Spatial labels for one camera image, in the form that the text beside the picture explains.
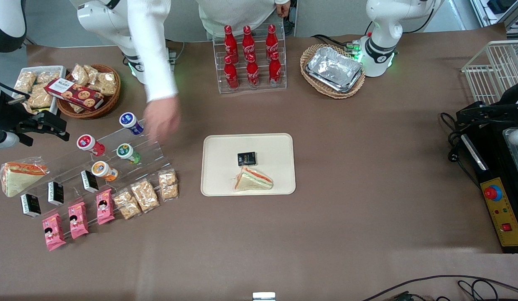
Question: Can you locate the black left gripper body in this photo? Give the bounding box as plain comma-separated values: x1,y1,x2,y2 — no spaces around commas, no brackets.
487,100,518,126

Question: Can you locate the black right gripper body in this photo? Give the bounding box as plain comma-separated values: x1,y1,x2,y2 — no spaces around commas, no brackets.
0,98,44,135

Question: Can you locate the green gum bottle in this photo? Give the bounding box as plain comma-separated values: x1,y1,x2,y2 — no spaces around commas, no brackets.
116,143,141,165

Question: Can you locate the person's right forearm white sleeve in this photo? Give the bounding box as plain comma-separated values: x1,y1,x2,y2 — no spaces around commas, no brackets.
127,0,179,103

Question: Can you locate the red gum bottle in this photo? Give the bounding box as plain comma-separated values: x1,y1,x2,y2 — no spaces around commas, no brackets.
77,134,106,157

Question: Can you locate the orange gum bottle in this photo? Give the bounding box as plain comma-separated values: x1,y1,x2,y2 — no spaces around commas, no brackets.
91,161,119,182

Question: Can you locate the blue gum bottle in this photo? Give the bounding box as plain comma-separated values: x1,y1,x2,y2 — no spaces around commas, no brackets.
119,112,145,135

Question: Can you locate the beige plastic tray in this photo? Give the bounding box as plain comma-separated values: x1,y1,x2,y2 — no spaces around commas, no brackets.
200,133,296,197

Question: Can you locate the person's right hand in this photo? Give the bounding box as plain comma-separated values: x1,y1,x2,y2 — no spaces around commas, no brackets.
143,95,181,143

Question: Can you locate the red cookie box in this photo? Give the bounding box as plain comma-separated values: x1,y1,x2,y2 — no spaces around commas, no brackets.
44,78,105,111

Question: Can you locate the grey plastic bin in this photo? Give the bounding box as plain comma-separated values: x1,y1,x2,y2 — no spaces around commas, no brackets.
13,66,67,117

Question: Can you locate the black yellow control box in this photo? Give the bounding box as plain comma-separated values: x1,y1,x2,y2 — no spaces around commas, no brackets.
459,121,518,254

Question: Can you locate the dark round wicker basket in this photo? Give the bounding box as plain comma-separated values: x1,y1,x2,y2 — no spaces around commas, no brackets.
56,64,122,120

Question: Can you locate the small black snack box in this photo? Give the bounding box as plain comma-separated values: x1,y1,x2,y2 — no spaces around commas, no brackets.
237,152,258,167
20,194,42,219
81,170,100,194
48,181,65,206

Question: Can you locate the wrapped triangle sandwich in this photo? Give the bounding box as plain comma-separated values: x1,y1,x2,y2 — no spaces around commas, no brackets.
0,157,50,198
233,166,274,192

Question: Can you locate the red emergency stop button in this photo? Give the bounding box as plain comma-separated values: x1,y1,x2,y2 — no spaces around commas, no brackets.
484,185,503,202

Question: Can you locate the pink snack packet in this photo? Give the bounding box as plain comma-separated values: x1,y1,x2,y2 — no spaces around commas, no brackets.
68,202,89,240
42,213,67,252
96,189,116,226

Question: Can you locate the clear acrylic stepped stand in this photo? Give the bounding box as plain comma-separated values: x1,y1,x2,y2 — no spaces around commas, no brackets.
23,118,172,235

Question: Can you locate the aluminium foil container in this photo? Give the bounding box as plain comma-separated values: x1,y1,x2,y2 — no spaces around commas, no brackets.
308,46,363,86
306,67,364,94

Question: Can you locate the light oval wicker basket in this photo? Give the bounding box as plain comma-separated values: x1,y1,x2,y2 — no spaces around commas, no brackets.
300,44,366,99

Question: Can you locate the clear acrylic bottle rack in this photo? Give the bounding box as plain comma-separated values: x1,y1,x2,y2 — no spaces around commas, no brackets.
212,23,288,94

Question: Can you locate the red cola bottle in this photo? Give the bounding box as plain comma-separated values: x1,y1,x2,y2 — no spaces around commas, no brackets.
224,25,238,61
246,54,260,89
268,51,282,87
242,26,256,59
265,24,280,57
224,56,240,91

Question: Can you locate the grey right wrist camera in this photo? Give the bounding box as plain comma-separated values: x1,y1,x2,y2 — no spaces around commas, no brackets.
0,130,19,150

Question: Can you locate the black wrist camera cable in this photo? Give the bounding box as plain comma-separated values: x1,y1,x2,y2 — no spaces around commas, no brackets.
0,75,19,99

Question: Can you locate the white wire basket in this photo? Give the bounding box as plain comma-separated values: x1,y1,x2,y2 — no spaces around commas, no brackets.
462,40,518,106

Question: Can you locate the black cable with plug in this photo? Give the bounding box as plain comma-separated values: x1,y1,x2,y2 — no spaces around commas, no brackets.
440,112,475,176

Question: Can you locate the aluminium frame rack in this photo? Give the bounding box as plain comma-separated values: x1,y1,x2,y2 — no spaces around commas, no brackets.
470,0,518,40

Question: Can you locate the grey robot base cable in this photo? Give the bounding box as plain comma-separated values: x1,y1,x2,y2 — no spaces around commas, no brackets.
166,39,186,64

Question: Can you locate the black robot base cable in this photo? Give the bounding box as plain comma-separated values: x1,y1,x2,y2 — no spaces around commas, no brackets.
311,34,356,53

